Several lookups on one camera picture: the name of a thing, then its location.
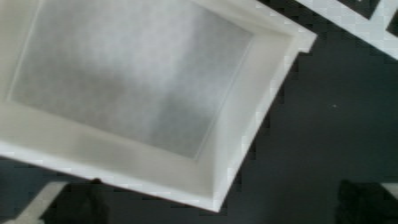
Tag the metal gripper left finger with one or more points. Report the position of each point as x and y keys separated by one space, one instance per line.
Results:
x=68 y=203

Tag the white drawer box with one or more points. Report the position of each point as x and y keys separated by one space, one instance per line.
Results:
x=139 y=79

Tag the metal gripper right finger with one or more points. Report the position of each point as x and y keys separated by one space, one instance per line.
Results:
x=366 y=204

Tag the white marker tag sheet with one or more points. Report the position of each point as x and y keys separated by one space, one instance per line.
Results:
x=366 y=17

